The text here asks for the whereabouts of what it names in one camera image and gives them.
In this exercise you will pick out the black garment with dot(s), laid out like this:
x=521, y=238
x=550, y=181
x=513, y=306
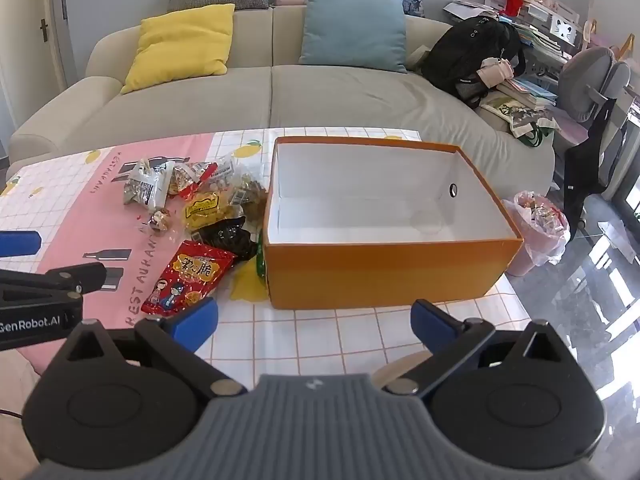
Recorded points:
x=587, y=160

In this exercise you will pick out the black backpack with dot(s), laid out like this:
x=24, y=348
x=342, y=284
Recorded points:
x=465, y=50

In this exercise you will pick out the red snack packet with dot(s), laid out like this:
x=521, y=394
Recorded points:
x=187, y=277

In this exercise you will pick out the blue pillow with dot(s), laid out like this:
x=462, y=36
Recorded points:
x=352, y=27

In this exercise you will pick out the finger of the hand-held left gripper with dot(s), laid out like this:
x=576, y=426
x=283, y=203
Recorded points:
x=75, y=276
x=17, y=244

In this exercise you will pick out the clear packet of white balls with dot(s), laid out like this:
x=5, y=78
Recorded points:
x=226, y=167

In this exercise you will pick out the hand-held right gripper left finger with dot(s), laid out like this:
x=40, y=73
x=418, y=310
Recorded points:
x=195, y=317

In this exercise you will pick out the pink bolster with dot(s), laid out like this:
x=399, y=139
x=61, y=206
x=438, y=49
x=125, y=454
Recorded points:
x=289, y=0

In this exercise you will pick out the papers on floor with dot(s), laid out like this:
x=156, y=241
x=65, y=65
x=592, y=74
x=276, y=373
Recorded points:
x=620, y=240

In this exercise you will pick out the green brown snack packet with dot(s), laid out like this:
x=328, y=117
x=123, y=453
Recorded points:
x=251, y=195

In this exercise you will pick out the yellow pillow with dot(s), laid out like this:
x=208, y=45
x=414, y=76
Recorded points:
x=180, y=42

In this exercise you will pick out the pink checked printed tablecloth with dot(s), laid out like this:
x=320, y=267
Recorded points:
x=90, y=210

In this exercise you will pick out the red-edged cracker packet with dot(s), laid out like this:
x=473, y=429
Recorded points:
x=192, y=176

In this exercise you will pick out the desk shelf organiser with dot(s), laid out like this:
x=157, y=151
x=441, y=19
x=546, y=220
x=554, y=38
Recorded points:
x=545, y=17

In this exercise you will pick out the grey desk chair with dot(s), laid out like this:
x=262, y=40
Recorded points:
x=592, y=80

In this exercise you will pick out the black snack packet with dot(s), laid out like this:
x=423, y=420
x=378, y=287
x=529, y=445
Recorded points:
x=227, y=237

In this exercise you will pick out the printed tote bag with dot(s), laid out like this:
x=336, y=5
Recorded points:
x=515, y=115

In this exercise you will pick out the yellow waffle packet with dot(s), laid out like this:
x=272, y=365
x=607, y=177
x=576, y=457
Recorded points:
x=205, y=208

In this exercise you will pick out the orange cardboard box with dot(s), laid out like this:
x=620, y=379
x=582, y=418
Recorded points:
x=390, y=275

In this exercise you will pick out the white blue snack packet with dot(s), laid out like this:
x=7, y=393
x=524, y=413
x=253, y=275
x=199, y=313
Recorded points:
x=145, y=182

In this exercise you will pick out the small round nut packet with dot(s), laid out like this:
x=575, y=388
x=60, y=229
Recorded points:
x=160, y=220

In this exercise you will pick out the pink trash bin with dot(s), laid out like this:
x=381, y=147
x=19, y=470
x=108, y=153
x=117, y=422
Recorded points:
x=537, y=230

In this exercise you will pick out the pink pouch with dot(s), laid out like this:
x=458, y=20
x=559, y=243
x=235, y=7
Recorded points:
x=494, y=72

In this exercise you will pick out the stack of books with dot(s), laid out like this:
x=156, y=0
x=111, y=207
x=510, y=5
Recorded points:
x=527, y=92

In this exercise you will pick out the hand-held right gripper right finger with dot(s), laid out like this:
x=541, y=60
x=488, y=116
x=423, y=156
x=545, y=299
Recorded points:
x=429, y=324

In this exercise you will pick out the beige sofa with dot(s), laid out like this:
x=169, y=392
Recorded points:
x=325, y=100

